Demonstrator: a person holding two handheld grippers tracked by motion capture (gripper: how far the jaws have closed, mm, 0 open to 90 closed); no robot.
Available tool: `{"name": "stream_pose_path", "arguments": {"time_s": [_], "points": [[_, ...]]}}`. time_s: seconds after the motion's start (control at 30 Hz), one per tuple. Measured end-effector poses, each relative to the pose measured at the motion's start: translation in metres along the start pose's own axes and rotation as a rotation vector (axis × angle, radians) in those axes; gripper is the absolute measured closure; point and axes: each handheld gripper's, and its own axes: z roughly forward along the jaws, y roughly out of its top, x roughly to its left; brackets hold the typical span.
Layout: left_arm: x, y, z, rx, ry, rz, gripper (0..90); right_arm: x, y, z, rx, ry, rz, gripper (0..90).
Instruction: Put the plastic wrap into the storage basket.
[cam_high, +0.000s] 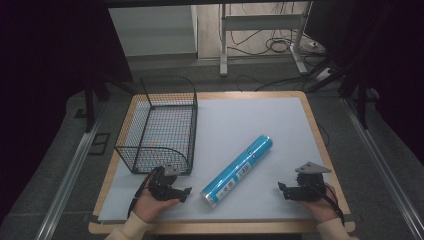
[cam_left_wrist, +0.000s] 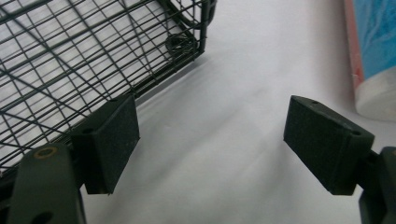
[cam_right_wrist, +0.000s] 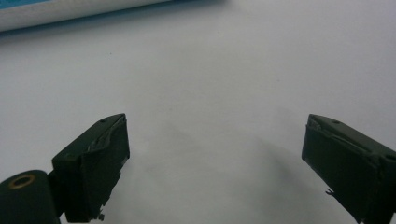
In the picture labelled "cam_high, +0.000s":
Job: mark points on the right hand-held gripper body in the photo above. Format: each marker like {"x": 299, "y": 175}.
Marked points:
{"x": 308, "y": 186}

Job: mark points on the white power strip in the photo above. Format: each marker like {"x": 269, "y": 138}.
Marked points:
{"x": 325, "y": 74}

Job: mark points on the grey wall panel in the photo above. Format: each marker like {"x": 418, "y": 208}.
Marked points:
{"x": 153, "y": 30}

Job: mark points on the dark curtain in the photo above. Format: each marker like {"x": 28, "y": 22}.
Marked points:
{"x": 383, "y": 60}
{"x": 50, "y": 66}

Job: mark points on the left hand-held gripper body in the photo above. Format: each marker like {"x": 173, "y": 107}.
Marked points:
{"x": 160, "y": 186}

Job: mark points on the blue plastic-wrapped roll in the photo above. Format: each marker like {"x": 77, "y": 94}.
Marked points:
{"x": 237, "y": 170}

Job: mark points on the aluminium floor rail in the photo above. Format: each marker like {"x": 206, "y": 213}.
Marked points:
{"x": 68, "y": 180}
{"x": 383, "y": 163}

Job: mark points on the white metal desk frame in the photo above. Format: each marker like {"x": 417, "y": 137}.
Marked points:
{"x": 261, "y": 22}

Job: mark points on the white table mat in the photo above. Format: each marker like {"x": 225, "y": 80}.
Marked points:
{"x": 260, "y": 126}

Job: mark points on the person's right hand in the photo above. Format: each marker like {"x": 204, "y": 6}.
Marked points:
{"x": 321, "y": 208}

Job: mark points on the person's left hand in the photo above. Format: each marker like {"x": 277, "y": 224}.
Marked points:
{"x": 148, "y": 206}

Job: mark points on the black metal stand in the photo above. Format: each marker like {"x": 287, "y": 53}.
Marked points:
{"x": 361, "y": 100}
{"x": 89, "y": 106}

